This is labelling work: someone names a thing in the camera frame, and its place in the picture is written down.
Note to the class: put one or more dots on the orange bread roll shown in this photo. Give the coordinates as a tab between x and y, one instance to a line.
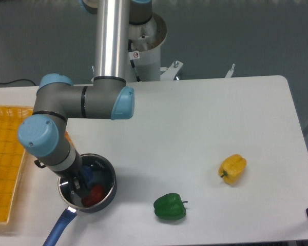
68	138

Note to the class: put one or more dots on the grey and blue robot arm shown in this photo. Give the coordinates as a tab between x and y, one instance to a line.
58	99

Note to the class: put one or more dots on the glass pot lid blue knob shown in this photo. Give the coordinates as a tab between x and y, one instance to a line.
95	170

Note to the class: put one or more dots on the red bell pepper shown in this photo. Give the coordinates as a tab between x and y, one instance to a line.
96	195

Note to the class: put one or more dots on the green bell pepper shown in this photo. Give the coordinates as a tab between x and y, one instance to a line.
170	207

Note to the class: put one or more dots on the yellow bell pepper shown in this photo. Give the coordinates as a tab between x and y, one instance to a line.
232	168

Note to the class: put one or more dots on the yellow woven basket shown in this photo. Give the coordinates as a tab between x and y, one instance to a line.
12	155

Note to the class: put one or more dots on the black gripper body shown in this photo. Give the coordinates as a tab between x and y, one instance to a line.
67	169

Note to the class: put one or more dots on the dark pot with blue handle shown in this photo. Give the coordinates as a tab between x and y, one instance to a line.
65	218

